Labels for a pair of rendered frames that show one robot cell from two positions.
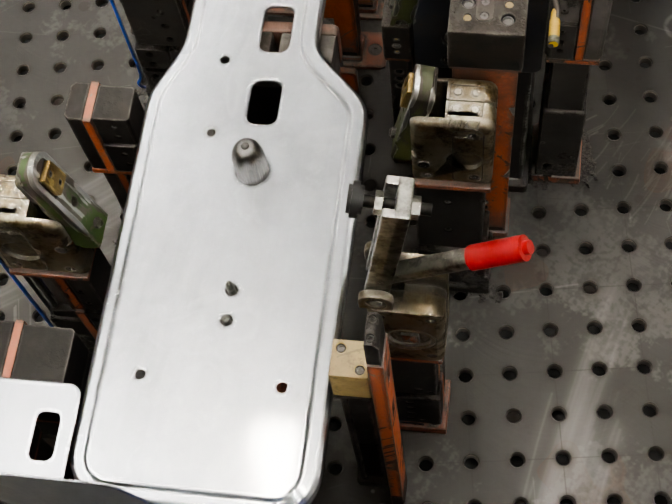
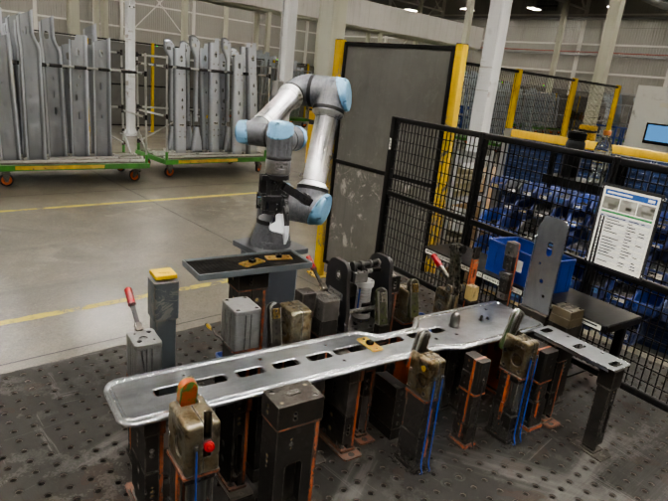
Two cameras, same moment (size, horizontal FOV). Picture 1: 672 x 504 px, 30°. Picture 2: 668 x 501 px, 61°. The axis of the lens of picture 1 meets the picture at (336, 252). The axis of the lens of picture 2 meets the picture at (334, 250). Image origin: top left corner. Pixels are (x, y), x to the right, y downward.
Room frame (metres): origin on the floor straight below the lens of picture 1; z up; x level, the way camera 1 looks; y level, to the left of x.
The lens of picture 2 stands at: (2.17, 0.74, 1.72)
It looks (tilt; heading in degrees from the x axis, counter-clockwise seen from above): 17 degrees down; 217
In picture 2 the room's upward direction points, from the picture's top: 6 degrees clockwise
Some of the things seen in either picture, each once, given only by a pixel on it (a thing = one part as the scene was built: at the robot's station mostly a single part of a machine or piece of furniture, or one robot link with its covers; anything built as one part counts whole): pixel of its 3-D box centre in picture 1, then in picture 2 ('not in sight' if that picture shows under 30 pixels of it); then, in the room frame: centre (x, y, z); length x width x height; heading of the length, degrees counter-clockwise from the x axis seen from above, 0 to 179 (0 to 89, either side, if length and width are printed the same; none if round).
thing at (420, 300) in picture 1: (413, 352); (440, 333); (0.43, -0.06, 0.88); 0.07 x 0.06 x 0.35; 72
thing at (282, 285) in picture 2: not in sight; (266, 293); (0.71, -0.66, 0.90); 0.21 x 0.21 x 0.40; 81
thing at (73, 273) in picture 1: (69, 271); (511, 388); (0.60, 0.28, 0.87); 0.12 x 0.09 x 0.35; 72
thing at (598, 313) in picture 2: not in sight; (518, 279); (0.00, 0.04, 1.02); 0.90 x 0.22 x 0.03; 72
